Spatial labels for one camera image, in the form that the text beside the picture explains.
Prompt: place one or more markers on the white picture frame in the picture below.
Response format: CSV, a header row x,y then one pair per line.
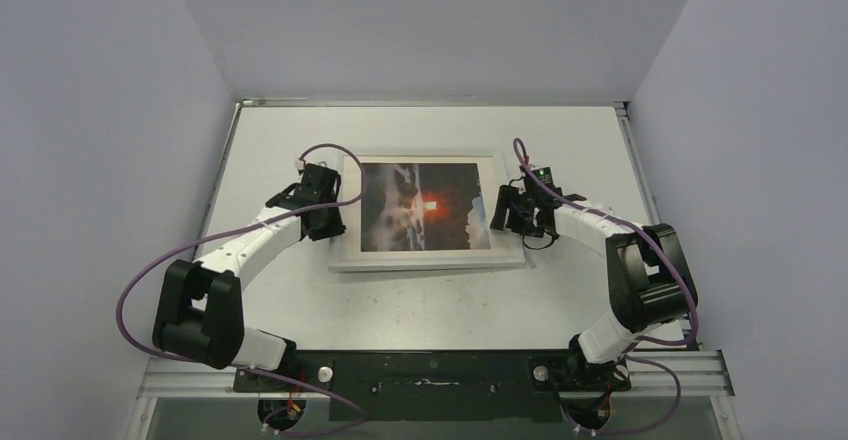
x,y
345,255

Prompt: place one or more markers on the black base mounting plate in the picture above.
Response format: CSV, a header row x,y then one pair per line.
x,y
447,385

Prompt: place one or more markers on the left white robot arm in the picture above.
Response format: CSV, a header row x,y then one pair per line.
x,y
200,314

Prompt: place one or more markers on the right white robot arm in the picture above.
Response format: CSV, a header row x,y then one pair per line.
x,y
648,279

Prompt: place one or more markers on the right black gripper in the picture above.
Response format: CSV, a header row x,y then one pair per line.
x,y
515,210

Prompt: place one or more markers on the sunset photo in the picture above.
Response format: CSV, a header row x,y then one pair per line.
x,y
422,207

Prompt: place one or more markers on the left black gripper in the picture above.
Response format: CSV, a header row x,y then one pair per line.
x,y
334,228

